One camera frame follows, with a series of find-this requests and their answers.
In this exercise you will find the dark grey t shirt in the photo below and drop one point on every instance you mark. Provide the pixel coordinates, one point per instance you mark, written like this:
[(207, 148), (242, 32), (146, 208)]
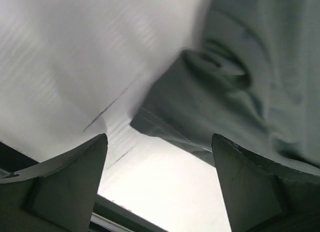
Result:
[(255, 80)]

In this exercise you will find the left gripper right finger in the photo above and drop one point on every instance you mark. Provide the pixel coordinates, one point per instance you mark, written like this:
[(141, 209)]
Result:
[(261, 195)]

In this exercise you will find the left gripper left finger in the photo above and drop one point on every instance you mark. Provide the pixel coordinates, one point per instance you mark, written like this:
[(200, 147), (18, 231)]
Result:
[(57, 195)]

